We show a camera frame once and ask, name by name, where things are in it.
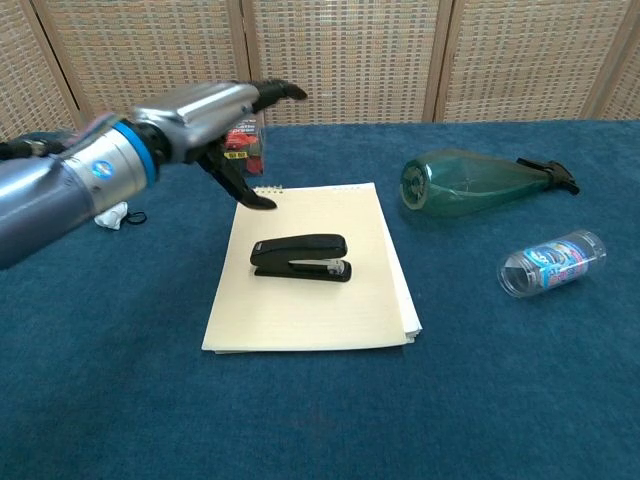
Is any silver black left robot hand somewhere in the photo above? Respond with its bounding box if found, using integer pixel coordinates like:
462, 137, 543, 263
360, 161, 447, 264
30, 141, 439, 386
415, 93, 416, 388
128, 77, 309, 211

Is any black stapler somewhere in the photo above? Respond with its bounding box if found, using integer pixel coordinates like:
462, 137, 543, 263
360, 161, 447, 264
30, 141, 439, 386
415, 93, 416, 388
249, 233, 353, 284

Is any cream paper stack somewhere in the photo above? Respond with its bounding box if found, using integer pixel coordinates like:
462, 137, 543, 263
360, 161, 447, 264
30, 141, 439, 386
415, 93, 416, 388
200, 181, 424, 356

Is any clear box of capsules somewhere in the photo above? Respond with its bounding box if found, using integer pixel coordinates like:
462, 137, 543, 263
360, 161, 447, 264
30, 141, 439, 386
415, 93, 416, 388
217, 115, 267, 177

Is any woven folding screen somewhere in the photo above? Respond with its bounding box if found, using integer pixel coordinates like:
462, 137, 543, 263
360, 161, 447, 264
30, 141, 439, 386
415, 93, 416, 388
0, 0, 640, 146

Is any green spray bottle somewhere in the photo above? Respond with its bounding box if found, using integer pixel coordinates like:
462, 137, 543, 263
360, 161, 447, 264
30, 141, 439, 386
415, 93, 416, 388
400, 148, 582, 219

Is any blue table cloth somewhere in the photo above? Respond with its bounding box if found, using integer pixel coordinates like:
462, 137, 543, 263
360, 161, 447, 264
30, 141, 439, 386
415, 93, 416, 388
0, 118, 640, 480

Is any clear plastic jar blue label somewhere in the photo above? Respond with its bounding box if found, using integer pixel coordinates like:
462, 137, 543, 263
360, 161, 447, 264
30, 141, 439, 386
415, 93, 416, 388
495, 229, 609, 300

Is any white crumpled cloth hair tie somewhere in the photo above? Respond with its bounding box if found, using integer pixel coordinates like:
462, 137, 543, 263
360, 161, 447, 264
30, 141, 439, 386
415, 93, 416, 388
94, 201, 149, 232

